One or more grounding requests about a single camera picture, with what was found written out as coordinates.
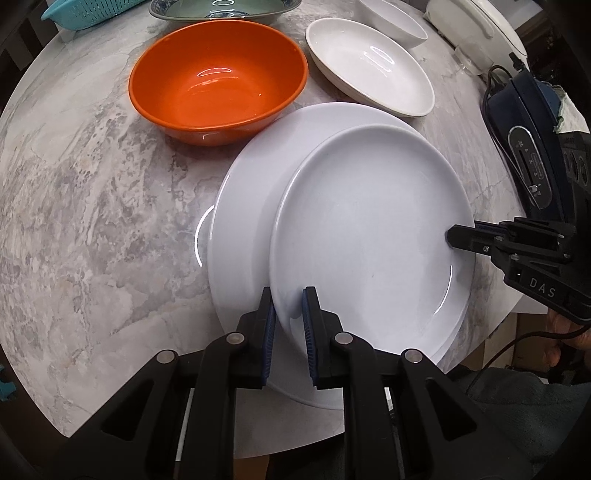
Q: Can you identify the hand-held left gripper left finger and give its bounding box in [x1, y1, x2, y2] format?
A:
[46, 286, 278, 480]

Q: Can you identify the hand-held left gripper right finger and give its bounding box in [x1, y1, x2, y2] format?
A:
[301, 286, 522, 480]

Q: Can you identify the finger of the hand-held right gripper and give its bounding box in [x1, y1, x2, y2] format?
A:
[444, 220, 575, 265]

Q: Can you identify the small white plate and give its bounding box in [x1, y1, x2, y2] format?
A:
[269, 124, 476, 363]

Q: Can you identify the large white plate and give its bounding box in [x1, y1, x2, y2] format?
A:
[206, 102, 462, 409]

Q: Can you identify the orange bowl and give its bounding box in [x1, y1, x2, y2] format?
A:
[128, 21, 309, 147]

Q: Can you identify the green blue-patterned dish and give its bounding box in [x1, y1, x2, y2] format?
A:
[148, 0, 301, 22]

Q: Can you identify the person's right hand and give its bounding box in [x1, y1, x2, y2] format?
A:
[547, 308, 591, 361]

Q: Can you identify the dark blue appliance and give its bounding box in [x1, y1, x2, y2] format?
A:
[485, 74, 571, 210]

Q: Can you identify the person's grey clothing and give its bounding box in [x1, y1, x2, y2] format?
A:
[443, 364, 591, 480]

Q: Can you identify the clear glass cup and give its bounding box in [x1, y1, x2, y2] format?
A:
[455, 37, 497, 75]

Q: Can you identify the white shallow bowl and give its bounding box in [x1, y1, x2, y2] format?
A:
[305, 18, 435, 117]

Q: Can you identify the white lidded pot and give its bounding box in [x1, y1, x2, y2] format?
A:
[425, 0, 529, 70]

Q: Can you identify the white deep bowl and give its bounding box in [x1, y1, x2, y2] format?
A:
[358, 0, 429, 49]

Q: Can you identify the small teal object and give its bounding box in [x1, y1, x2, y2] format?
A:
[0, 364, 17, 402]

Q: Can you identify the teal plastic colander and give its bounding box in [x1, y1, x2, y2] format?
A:
[41, 0, 151, 24]

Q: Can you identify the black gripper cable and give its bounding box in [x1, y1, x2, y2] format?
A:
[466, 323, 587, 393]

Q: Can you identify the black appliance cable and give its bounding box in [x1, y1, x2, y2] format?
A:
[482, 65, 522, 158]

